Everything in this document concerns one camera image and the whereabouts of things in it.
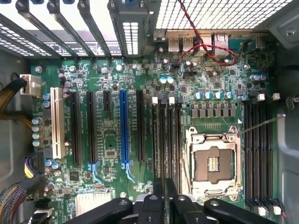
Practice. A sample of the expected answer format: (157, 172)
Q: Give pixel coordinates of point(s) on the short black expansion slot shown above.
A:
(107, 100)

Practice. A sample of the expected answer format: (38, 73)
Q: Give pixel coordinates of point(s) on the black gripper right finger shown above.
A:
(174, 210)

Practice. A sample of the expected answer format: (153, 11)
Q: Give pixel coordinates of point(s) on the white power connector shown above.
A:
(31, 86)

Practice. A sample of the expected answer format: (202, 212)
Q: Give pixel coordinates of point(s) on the thin metal locking lever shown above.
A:
(261, 124)

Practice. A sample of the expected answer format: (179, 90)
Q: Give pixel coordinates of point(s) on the silver USB port block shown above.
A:
(181, 43)

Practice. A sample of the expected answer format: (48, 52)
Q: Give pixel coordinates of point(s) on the blue expansion slot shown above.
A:
(124, 126)

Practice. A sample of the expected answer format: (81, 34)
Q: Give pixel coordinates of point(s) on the metal CPU socket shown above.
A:
(213, 161)

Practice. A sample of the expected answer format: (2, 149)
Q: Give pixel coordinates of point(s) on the white PCI expansion slot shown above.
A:
(56, 121)

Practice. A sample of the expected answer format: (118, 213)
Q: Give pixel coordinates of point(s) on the grey metal PC case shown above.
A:
(287, 163)

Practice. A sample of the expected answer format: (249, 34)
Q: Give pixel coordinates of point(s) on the long black expansion slot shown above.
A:
(92, 126)
(140, 126)
(76, 126)

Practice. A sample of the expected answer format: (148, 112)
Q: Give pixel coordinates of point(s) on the silver chipset heat sink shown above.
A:
(93, 205)

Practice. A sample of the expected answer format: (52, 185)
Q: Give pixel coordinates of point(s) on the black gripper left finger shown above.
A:
(151, 210)

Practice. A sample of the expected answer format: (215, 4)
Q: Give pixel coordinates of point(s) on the green motherboard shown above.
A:
(112, 77)

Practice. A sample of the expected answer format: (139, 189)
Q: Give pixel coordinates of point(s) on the silver ethernet port block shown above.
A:
(219, 43)

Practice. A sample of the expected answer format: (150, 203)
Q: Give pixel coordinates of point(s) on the black RAM slot white latch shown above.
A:
(171, 140)
(270, 151)
(255, 151)
(154, 140)

